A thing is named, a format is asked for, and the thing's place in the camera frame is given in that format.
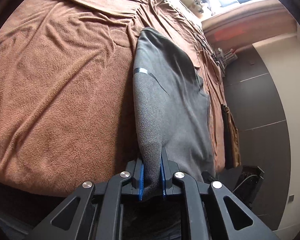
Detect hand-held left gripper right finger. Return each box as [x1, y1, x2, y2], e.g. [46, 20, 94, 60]
[161, 150, 278, 240]

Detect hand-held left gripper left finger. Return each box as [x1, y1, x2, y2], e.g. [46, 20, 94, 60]
[27, 158, 144, 240]

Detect grey t-shirt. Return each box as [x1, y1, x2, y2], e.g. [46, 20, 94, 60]
[132, 27, 216, 202]

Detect dark brown clothes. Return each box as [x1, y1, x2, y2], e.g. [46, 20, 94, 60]
[220, 104, 242, 171]

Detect black clothes hanger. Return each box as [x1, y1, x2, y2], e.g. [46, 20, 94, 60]
[198, 35, 211, 53]
[209, 52, 221, 66]

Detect brown blanket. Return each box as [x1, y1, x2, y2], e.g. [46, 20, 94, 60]
[0, 0, 227, 198]

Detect white rack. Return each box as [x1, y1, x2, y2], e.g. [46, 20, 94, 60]
[212, 47, 238, 77]

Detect pink curtain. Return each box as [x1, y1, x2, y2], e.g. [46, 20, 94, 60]
[201, 4, 298, 52]

